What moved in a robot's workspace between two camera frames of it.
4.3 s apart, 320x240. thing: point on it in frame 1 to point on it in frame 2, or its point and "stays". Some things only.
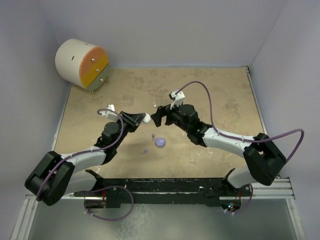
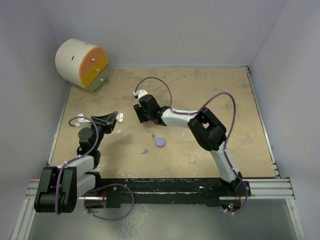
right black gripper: (161, 111) to (138, 109)
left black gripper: (132, 120) to (109, 119)
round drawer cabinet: (83, 64) stays
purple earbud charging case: (160, 142) stays
